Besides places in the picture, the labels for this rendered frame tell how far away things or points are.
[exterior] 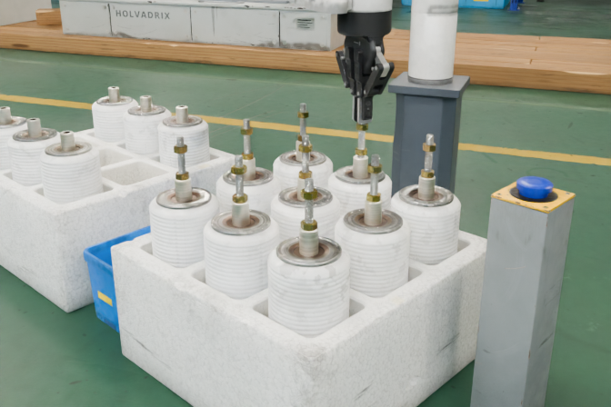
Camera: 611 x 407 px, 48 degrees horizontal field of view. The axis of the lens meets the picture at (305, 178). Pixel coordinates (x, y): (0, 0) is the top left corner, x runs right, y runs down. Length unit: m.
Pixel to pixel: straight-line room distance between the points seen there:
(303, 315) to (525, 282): 0.26
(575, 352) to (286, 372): 0.51
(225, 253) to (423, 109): 0.69
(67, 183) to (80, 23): 2.55
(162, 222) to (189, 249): 0.05
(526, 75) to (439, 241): 1.95
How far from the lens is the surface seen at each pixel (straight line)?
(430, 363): 0.96
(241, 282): 0.86
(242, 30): 3.22
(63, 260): 1.18
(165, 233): 0.93
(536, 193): 0.81
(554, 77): 2.84
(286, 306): 0.78
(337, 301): 0.78
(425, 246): 0.94
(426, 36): 1.41
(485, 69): 2.85
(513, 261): 0.83
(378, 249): 0.84
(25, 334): 1.19
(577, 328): 1.20
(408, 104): 1.42
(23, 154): 1.28
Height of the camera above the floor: 0.60
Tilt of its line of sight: 20 degrees down
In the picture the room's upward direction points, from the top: straight up
